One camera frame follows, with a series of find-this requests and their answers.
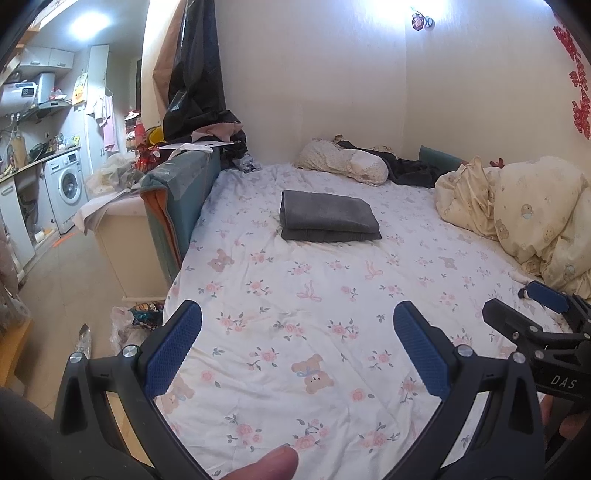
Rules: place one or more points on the light wooden furniture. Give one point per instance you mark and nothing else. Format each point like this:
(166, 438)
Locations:
(12, 344)

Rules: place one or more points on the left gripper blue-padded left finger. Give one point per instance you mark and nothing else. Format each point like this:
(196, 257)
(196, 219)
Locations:
(87, 443)

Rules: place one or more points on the cream bear print duvet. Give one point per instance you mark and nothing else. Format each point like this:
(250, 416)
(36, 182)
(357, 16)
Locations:
(539, 212)

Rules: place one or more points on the cream lace pillow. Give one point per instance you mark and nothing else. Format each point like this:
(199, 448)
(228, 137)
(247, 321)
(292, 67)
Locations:
(325, 156)

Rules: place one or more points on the right hand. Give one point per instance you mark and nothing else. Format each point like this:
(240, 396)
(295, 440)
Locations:
(565, 421)

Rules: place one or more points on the dark clothes pile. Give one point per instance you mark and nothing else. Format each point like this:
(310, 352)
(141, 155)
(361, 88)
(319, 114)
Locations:
(401, 171)

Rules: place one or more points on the left hand thumb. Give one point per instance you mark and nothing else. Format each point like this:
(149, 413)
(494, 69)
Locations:
(279, 464)

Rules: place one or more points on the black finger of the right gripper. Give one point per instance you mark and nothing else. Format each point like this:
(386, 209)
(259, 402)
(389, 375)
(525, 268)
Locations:
(573, 308)
(520, 330)

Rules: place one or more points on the wooden board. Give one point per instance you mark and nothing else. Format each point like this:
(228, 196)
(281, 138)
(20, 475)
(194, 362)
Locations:
(129, 437)

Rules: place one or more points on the white plastic bag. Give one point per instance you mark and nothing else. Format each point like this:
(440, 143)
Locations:
(132, 325)

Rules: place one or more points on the teal bed footboard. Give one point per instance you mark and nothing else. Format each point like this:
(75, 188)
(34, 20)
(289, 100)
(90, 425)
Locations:
(173, 194)

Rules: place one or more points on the white water heater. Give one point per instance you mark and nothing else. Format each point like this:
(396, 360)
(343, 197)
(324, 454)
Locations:
(22, 96)

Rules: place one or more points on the black hanging garment bag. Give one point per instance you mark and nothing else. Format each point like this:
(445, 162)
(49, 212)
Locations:
(195, 92)

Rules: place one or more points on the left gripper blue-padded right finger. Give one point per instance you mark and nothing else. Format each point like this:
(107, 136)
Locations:
(508, 442)

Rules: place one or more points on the silver snack wrapper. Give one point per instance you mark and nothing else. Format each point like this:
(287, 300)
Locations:
(84, 341)

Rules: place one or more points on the dark grey pants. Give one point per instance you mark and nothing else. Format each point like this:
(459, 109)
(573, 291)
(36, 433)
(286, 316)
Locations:
(326, 218)

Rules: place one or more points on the white floral bed sheet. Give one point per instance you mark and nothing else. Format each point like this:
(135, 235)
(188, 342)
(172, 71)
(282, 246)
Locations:
(298, 347)

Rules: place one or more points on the white washing machine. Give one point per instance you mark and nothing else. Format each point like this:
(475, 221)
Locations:
(65, 186)

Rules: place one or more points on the small wall ornament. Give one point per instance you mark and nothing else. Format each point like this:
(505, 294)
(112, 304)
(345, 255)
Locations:
(420, 21)

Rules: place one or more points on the beige cabinet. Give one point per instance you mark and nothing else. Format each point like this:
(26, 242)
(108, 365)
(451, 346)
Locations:
(119, 223)

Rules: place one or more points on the red paper wall decoration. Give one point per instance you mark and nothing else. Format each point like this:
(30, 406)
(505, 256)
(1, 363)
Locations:
(578, 79)

